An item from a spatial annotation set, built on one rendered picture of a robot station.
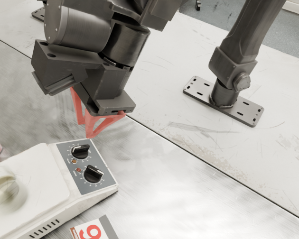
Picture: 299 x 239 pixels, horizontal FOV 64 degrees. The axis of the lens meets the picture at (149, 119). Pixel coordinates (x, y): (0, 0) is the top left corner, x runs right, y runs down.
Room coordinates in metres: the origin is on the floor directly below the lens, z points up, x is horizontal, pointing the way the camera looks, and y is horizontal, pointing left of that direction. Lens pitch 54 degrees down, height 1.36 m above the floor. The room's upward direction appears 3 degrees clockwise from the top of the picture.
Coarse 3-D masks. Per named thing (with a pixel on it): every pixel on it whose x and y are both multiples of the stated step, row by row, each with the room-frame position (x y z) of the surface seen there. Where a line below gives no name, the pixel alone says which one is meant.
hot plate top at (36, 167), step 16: (16, 160) 0.17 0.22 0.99; (32, 160) 0.17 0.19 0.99; (48, 160) 0.18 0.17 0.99; (32, 176) 0.15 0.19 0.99; (48, 176) 0.15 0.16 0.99; (32, 192) 0.12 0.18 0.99; (48, 192) 0.12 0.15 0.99; (64, 192) 0.12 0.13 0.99; (32, 208) 0.10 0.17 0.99; (48, 208) 0.10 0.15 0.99; (0, 224) 0.07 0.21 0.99; (16, 224) 0.07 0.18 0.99
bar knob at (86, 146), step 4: (72, 148) 0.22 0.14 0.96; (76, 148) 0.21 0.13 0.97; (80, 148) 0.21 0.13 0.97; (84, 148) 0.22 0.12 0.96; (88, 148) 0.22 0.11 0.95; (72, 152) 0.21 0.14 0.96; (76, 152) 0.21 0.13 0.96; (80, 152) 0.21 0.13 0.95; (84, 152) 0.22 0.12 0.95; (76, 156) 0.20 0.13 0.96; (80, 156) 0.20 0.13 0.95; (84, 156) 0.21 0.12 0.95
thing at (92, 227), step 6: (96, 222) 0.10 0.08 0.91; (78, 228) 0.08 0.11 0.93; (84, 228) 0.08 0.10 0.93; (90, 228) 0.09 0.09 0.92; (96, 228) 0.09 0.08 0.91; (78, 234) 0.07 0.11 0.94; (84, 234) 0.07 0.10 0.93; (90, 234) 0.08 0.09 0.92; (96, 234) 0.08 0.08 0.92; (102, 234) 0.08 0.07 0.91
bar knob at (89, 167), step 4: (88, 168) 0.17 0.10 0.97; (92, 168) 0.17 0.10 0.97; (96, 168) 0.18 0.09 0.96; (84, 172) 0.17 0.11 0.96; (88, 172) 0.17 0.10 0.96; (92, 172) 0.17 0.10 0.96; (96, 172) 0.17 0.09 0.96; (100, 172) 0.17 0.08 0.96; (84, 176) 0.16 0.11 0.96; (88, 176) 0.16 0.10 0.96; (92, 176) 0.17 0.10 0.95; (96, 176) 0.17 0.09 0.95; (100, 176) 0.16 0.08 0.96; (88, 180) 0.16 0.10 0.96; (92, 180) 0.16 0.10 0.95; (96, 180) 0.16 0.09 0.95
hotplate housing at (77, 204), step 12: (60, 156) 0.19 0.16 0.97; (60, 168) 0.17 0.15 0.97; (108, 168) 0.20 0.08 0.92; (72, 180) 0.15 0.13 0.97; (72, 192) 0.13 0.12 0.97; (96, 192) 0.14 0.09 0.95; (108, 192) 0.15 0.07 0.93; (60, 204) 0.11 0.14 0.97; (72, 204) 0.11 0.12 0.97; (84, 204) 0.12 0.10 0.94; (48, 216) 0.09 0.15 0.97; (60, 216) 0.10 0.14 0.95; (72, 216) 0.10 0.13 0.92; (24, 228) 0.07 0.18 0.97; (36, 228) 0.07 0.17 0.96; (48, 228) 0.08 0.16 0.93
